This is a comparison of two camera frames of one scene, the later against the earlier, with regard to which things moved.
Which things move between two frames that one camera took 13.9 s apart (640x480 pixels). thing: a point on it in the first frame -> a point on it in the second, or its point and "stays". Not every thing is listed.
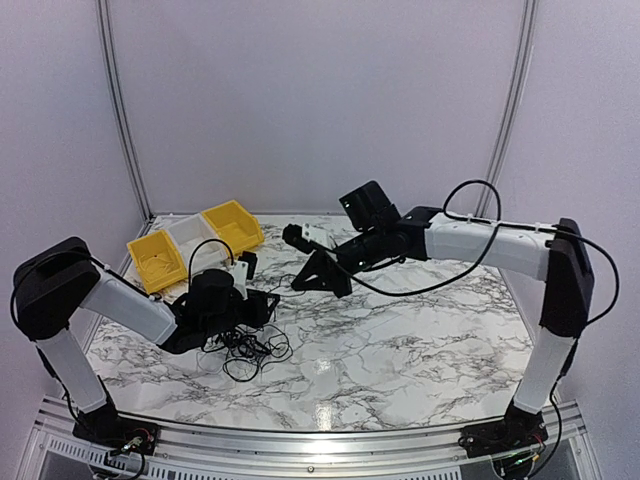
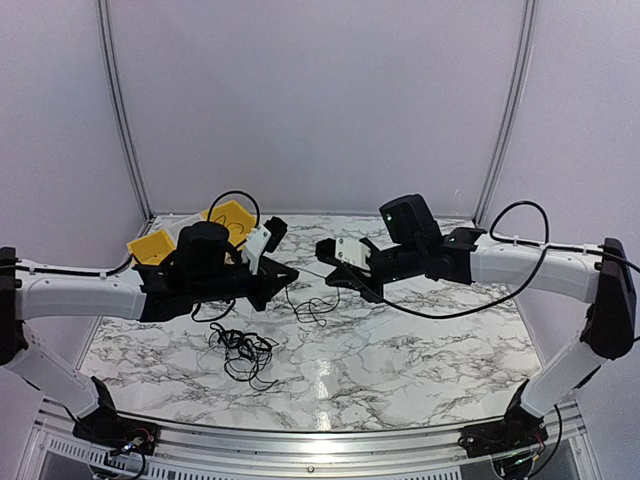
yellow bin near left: x=159 y=263 stays
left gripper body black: x=254 y=318 -> x=253 y=295
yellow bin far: x=239 y=228 stays
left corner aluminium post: x=104 y=19 stays
